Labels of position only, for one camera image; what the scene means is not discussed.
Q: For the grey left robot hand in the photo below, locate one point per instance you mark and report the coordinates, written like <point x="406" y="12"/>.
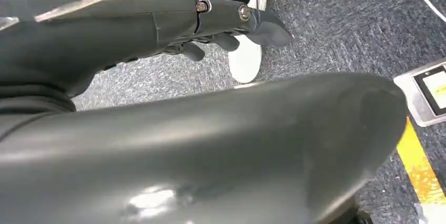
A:
<point x="216" y="152"/>

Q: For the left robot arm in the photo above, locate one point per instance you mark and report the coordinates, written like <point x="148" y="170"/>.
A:
<point x="31" y="102"/>

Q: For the white shoe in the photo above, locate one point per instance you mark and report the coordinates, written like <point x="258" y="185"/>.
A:
<point x="245" y="60"/>

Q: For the yellow floor tape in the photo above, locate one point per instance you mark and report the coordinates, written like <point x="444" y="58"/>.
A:
<point x="420" y="170"/>

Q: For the floor socket box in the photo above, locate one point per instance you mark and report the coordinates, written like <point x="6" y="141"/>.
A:
<point x="423" y="93"/>

